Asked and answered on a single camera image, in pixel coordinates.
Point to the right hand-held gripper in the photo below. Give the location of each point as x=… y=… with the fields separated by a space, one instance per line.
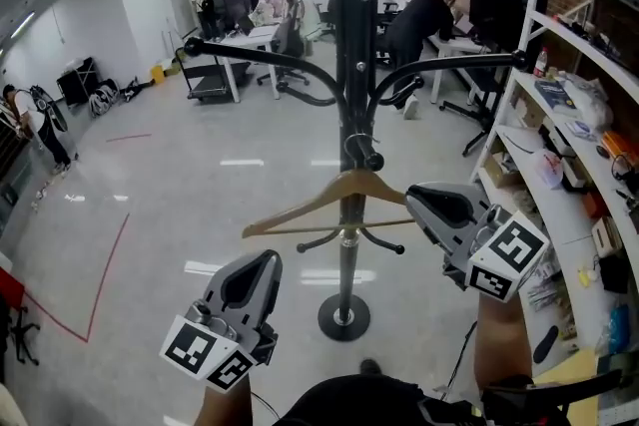
x=464 y=239

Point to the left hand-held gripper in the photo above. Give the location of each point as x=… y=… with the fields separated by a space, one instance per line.
x=239 y=309

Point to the wooden clothes hanger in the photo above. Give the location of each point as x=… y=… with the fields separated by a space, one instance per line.
x=355 y=179

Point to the black metal coat rack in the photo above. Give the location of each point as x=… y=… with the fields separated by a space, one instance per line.
x=350 y=65

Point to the person's right forearm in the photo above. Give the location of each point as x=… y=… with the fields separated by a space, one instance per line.
x=501 y=339

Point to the person's left forearm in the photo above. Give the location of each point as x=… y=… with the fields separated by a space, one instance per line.
x=224 y=406

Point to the white shelf unit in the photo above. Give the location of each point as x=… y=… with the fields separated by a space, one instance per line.
x=554 y=194

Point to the black rolling monitor stand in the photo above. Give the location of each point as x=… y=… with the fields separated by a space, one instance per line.
x=479 y=115

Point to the small yellow toy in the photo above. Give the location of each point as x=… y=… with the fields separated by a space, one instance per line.
x=588 y=277

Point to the black shoe insole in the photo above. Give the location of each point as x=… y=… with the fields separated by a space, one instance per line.
x=545 y=344

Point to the cardboard box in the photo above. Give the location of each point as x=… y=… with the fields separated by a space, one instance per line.
x=606 y=237

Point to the person's black shoe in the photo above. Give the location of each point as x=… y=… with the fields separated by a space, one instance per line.
x=370 y=366

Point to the person's black shirt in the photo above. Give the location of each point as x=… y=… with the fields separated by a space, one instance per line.
x=349 y=404

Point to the small black box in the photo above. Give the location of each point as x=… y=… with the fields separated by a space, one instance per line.
x=614 y=273

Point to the blue book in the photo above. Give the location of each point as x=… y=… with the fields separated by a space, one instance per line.
x=555 y=95

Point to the clear plastic bag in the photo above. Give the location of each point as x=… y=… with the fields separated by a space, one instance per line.
x=591 y=102

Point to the red label bottle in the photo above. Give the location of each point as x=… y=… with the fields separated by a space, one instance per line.
x=540 y=64

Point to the white office desk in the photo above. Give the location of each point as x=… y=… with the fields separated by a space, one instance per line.
x=456 y=47
x=249 y=42

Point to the black office chair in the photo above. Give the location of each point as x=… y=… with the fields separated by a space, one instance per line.
x=22 y=334

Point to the black flat cart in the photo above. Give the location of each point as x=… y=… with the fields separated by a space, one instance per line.
x=214 y=90

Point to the large black monitor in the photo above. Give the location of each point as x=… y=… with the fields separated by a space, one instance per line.
x=499 y=10

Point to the yellow bin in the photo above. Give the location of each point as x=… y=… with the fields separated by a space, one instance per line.
x=158 y=74

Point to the grey office chair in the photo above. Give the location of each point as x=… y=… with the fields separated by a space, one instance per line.
x=289 y=35

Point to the black folding cart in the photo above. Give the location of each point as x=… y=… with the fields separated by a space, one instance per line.
x=76 y=82

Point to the open laptop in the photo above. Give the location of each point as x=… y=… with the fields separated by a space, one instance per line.
x=254 y=29

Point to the long ceiling light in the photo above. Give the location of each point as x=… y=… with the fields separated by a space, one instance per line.
x=22 y=25

